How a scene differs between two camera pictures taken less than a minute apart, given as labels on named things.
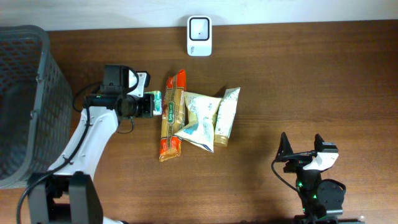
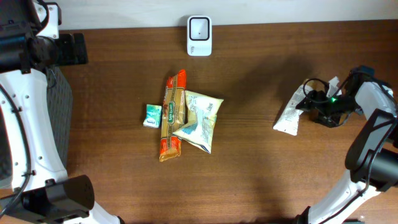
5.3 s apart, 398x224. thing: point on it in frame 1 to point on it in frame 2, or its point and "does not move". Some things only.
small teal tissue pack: [157, 110] to [153, 116]
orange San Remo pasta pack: [173, 116] does not move
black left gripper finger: [146, 106] to [66, 49]
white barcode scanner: [199, 36] does not move
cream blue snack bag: [201, 130] does not move
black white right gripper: [300, 162] to [319, 106]
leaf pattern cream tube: [225, 116] to [288, 119]
